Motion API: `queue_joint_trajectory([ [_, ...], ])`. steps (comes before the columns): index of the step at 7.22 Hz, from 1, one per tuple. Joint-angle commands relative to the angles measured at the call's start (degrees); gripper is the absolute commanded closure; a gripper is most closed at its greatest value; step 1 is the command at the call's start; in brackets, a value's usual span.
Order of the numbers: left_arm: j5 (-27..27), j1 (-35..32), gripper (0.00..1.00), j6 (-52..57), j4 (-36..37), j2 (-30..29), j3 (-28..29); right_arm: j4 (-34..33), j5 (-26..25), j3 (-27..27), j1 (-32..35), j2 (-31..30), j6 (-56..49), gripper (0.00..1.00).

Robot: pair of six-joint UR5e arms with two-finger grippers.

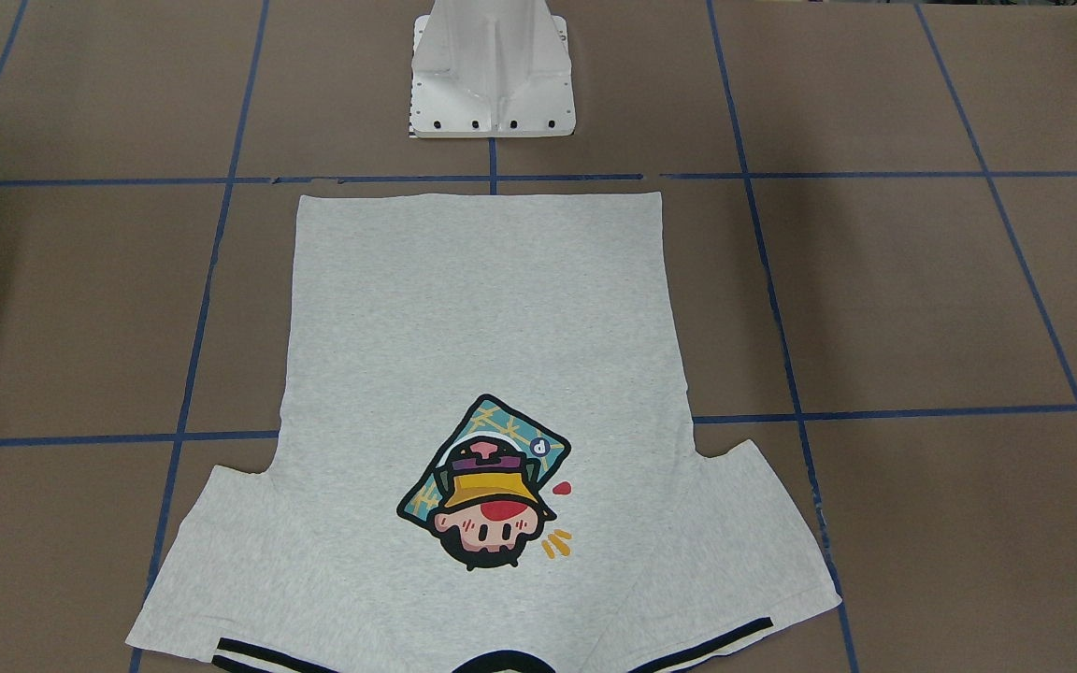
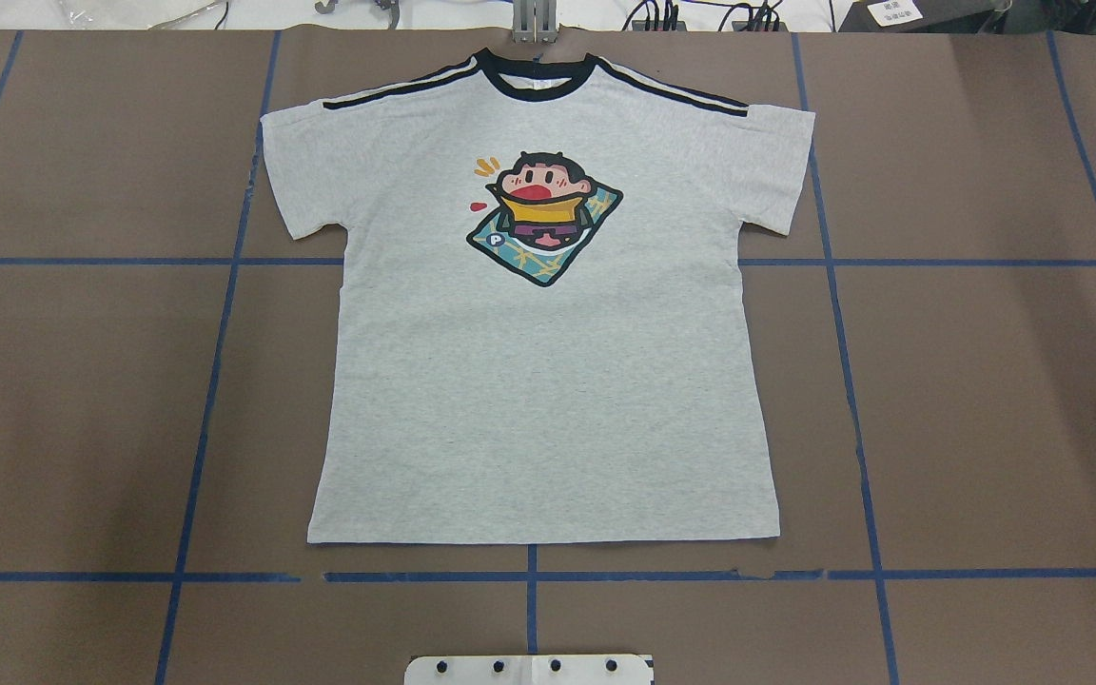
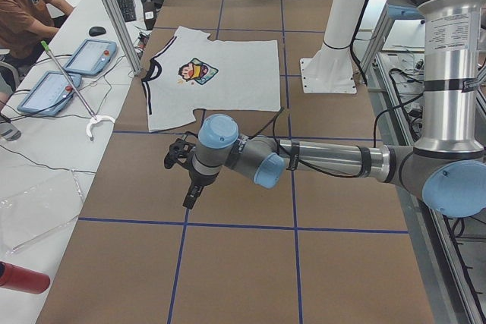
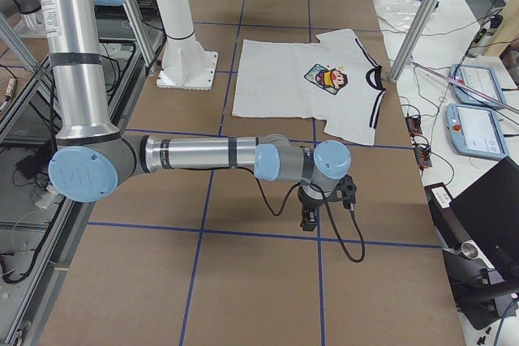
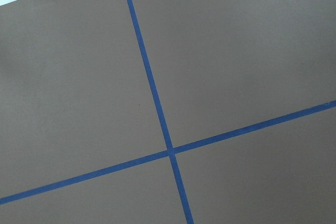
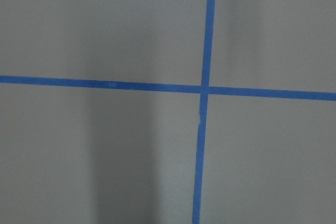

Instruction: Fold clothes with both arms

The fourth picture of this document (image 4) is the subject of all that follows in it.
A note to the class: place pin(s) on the lower blue teach pendant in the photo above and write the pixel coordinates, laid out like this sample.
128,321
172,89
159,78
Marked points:
475,132

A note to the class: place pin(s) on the aluminium frame post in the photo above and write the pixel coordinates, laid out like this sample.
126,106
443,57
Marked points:
411,39

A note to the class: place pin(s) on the black laptop computer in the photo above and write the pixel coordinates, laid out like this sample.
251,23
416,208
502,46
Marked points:
488,211

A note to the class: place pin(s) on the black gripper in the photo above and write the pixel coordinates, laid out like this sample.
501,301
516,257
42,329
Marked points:
310,203

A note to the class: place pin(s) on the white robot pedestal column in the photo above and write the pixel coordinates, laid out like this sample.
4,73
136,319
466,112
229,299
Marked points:
185,63

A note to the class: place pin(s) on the blue teach pendant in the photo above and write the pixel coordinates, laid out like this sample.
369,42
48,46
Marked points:
482,79
475,132

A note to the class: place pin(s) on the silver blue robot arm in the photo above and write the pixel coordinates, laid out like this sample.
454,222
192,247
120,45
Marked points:
93,158

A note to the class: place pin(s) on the clear plastic sheet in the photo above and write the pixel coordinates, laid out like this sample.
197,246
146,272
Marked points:
399,14

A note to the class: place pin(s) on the black monitor stand base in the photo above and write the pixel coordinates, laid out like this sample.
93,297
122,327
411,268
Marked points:
481,293

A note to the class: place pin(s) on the upper blue teach pendant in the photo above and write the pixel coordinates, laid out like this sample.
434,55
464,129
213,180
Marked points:
482,79

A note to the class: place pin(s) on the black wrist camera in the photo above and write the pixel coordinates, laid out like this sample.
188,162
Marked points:
345,192

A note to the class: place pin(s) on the white cartoon print t-shirt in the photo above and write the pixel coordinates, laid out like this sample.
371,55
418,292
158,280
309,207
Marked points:
334,80

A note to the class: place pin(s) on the silver reacher grabber tool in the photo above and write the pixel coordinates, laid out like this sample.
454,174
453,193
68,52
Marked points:
461,85

